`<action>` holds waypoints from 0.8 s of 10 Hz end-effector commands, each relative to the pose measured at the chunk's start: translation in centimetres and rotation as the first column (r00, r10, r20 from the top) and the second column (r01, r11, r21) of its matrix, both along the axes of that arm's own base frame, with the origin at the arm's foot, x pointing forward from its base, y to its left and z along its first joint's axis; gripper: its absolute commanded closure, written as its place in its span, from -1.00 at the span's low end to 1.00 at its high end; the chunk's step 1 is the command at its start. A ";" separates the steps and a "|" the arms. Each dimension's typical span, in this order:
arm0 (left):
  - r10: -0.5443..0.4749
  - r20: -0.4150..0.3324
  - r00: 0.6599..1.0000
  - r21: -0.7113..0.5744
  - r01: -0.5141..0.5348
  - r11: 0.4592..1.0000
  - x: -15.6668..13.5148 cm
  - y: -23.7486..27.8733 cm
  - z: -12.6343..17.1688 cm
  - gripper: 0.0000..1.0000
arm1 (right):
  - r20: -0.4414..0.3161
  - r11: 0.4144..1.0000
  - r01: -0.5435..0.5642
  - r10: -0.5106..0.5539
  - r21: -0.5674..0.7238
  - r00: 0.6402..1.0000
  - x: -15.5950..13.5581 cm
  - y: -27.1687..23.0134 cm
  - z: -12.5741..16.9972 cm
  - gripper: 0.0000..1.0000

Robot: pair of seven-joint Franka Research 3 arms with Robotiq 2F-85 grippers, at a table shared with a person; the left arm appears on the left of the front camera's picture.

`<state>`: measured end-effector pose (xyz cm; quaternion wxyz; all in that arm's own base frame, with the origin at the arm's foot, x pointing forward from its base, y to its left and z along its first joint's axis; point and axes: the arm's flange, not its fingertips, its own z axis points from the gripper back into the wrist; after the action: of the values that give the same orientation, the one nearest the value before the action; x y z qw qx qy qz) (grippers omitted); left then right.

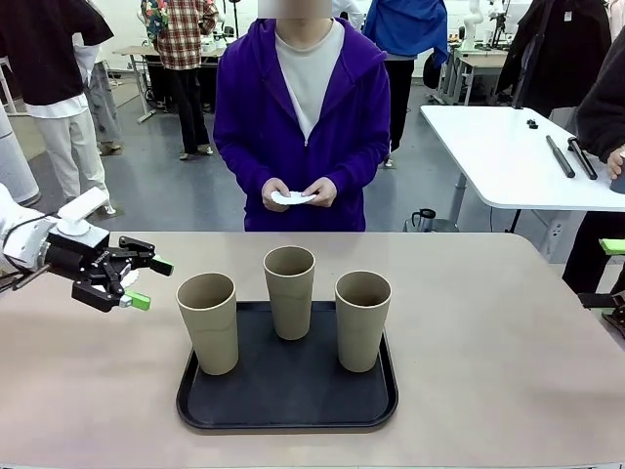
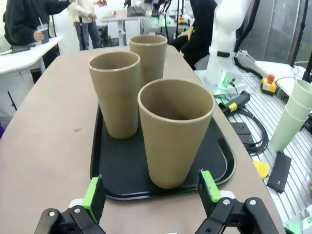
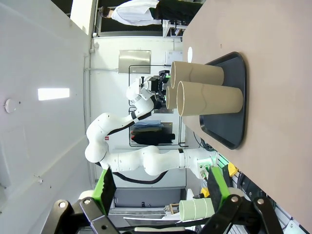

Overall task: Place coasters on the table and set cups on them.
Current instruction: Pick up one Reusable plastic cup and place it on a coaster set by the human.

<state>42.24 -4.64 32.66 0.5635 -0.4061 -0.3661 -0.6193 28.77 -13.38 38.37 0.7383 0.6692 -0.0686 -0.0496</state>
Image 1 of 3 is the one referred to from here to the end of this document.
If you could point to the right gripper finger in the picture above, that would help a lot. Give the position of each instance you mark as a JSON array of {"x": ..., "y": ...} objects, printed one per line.
[
  {"x": 614, "y": 245},
  {"x": 610, "y": 300}
]

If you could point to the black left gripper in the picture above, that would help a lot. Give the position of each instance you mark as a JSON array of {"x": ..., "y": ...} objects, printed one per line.
[{"x": 73, "y": 254}]

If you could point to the dark grey cup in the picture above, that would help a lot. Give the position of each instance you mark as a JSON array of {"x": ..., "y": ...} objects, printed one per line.
[{"x": 620, "y": 186}]

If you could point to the tall beige cup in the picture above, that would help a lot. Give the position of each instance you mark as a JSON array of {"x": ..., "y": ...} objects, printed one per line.
[
  {"x": 290, "y": 312},
  {"x": 210, "y": 337},
  {"x": 359, "y": 337}
]

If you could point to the person's right forearm purple sleeve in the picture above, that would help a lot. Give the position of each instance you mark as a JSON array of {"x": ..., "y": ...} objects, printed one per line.
[{"x": 239, "y": 168}]

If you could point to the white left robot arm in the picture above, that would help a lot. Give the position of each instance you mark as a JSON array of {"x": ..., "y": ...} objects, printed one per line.
[{"x": 19, "y": 234}]

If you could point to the small white robot arm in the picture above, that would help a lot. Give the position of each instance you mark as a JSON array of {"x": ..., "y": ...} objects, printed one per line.
[{"x": 471, "y": 24}]

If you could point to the person's left forearm purple sleeve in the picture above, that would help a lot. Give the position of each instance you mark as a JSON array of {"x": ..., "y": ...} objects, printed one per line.
[{"x": 359, "y": 171}]

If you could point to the bystander's hand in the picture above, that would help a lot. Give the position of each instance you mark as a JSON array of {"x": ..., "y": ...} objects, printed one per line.
[{"x": 615, "y": 163}]

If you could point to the person's right hand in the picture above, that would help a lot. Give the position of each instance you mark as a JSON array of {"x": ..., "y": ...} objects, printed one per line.
[{"x": 276, "y": 193}]

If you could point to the person's left hand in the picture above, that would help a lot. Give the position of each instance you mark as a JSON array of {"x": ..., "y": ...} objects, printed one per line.
[{"x": 324, "y": 193}]

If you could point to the person in black sweater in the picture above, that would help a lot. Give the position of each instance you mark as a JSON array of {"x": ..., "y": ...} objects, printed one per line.
[{"x": 600, "y": 112}]

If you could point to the small black clamp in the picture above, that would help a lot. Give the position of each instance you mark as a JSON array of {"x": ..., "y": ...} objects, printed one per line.
[{"x": 532, "y": 123}]

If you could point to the white cylindrical air purifier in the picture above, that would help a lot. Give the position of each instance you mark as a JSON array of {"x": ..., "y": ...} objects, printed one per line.
[{"x": 14, "y": 166}]

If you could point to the white side table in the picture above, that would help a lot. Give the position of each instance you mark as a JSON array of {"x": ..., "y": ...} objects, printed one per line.
[{"x": 488, "y": 146}]

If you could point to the person in grey trousers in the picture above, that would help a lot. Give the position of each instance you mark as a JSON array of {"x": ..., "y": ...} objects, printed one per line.
[{"x": 105, "y": 107}]

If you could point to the black and silver thermos jug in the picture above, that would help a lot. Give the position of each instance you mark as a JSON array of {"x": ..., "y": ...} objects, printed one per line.
[{"x": 424, "y": 217}]

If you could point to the person in purple hoodie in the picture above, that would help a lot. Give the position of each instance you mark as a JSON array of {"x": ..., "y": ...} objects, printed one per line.
[{"x": 254, "y": 122}]

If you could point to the person in black coat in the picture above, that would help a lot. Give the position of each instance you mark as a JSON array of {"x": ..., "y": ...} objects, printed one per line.
[{"x": 552, "y": 49}]

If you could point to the black plastic tray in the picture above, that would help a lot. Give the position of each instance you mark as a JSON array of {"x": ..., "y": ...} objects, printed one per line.
[{"x": 293, "y": 391}]

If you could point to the grey workshop table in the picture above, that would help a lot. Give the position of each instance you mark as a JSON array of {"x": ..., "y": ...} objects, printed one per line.
[{"x": 134, "y": 50}]

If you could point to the grey metal desk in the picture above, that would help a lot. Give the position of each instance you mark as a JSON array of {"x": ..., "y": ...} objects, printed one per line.
[{"x": 481, "y": 61}]

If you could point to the person in black shirt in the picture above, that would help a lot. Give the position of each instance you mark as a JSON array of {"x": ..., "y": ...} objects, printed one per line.
[{"x": 44, "y": 49}]

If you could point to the person in plaid shirt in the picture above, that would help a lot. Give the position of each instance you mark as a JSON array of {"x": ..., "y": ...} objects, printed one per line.
[{"x": 183, "y": 39}]

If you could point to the black bag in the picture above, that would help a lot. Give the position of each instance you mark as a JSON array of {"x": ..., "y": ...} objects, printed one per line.
[{"x": 430, "y": 71}]

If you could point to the person in blue jacket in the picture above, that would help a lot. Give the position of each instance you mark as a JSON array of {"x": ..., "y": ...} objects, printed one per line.
[{"x": 405, "y": 24}]

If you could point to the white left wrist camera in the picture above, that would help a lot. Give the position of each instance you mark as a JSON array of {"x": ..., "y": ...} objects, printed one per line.
[{"x": 80, "y": 205}]

